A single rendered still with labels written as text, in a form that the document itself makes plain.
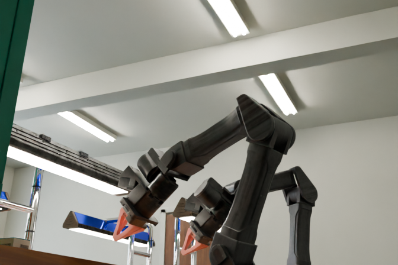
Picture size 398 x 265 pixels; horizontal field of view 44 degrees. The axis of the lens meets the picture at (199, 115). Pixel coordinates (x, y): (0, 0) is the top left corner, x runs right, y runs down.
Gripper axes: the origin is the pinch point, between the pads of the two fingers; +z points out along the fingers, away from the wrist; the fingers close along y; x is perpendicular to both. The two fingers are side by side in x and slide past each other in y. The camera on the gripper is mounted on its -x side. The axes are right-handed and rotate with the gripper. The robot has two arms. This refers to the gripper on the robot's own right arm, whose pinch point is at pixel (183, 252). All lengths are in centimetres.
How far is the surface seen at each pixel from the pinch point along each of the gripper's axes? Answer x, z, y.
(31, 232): -25.1, 23.9, 27.3
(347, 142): -165, -99, -449
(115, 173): -28.4, -1.5, 13.4
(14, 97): 2, -20, 83
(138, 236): -63, 41, -79
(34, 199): -32.6, 18.0, 27.9
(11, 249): 16, -3, 75
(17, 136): -27, -1, 53
